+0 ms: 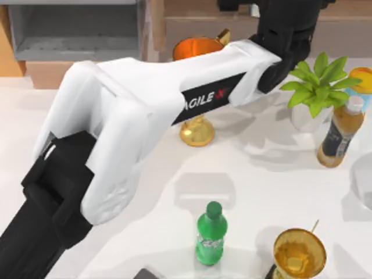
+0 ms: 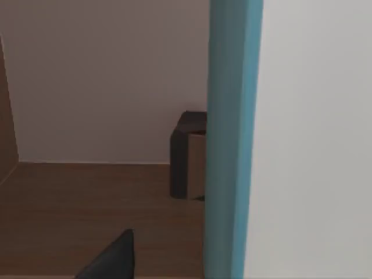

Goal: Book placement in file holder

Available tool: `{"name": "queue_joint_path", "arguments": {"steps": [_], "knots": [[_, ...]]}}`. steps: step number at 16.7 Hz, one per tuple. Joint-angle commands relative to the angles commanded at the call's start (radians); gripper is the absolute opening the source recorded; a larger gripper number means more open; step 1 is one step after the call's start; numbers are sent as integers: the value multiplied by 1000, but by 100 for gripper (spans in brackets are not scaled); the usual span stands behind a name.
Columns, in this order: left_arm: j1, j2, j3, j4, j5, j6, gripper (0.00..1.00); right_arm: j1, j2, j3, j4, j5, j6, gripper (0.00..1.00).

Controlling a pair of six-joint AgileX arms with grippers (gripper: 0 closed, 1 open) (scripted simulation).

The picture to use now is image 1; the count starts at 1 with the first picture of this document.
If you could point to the white bowl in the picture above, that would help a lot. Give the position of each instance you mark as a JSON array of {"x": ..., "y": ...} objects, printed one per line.
[{"x": 363, "y": 186}]

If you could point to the brown bottle with white cap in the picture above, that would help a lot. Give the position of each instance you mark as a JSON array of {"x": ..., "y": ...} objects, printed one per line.
[{"x": 338, "y": 136}]

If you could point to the grey cabinet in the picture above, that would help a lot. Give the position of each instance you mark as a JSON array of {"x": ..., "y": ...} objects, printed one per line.
[{"x": 75, "y": 26}]

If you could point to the pale wooden box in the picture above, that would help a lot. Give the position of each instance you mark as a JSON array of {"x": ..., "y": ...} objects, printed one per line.
[{"x": 49, "y": 72}]

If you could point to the gold trophy on black base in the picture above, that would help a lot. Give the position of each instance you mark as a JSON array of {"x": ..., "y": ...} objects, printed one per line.
[{"x": 299, "y": 253}]

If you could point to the green plant in white pot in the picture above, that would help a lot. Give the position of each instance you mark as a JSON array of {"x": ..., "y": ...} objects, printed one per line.
[{"x": 315, "y": 78}]

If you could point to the green bottle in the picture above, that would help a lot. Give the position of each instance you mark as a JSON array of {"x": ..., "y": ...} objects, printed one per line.
[{"x": 210, "y": 235}]

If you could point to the wooden cupboard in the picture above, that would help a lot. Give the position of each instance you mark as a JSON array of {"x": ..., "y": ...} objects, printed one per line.
[{"x": 343, "y": 26}]

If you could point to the gold trophy with orange inside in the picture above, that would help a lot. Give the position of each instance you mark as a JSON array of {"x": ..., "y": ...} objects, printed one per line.
[{"x": 196, "y": 48}]

